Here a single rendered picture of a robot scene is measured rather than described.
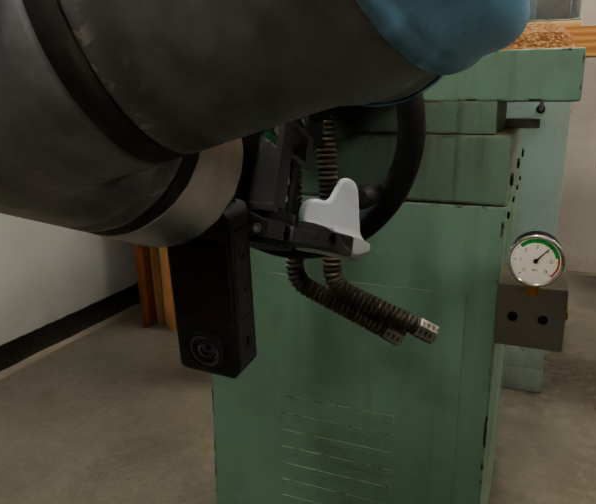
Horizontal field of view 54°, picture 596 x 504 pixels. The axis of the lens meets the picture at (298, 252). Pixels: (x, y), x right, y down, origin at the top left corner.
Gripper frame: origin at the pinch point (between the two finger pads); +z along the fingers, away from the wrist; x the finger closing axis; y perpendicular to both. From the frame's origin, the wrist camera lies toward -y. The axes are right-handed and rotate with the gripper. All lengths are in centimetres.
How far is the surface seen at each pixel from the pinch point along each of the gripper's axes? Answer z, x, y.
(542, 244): 26.4, -19.7, 5.9
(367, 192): 7.0, -3.6, 6.8
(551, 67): 25.4, -18.7, 26.7
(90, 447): 79, 79, -48
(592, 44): 39, -24, 36
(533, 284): 27.8, -19.2, 1.3
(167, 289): 143, 105, -7
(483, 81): 26.0, -11.1, 25.3
